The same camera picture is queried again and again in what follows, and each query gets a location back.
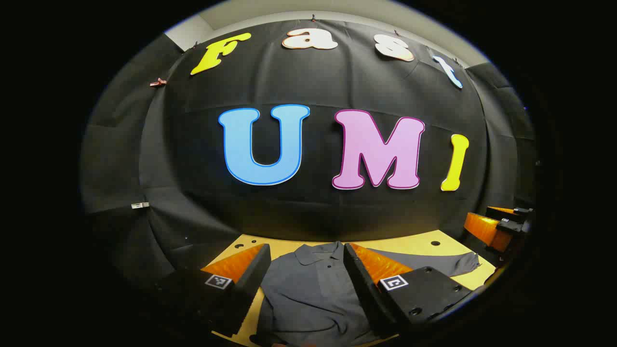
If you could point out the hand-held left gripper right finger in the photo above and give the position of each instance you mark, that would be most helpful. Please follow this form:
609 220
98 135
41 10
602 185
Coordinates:
361 289

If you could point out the white clip tag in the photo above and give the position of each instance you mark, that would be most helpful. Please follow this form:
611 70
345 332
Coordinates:
140 205

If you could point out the grey polo shirt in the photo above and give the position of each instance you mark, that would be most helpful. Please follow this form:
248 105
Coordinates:
313 294

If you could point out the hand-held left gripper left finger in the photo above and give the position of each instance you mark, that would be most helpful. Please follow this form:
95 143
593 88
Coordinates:
250 284

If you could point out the black backdrop cloth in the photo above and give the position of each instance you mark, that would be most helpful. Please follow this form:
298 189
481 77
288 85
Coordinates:
318 86

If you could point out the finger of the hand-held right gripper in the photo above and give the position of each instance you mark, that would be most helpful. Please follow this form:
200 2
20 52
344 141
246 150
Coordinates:
482 229
501 211

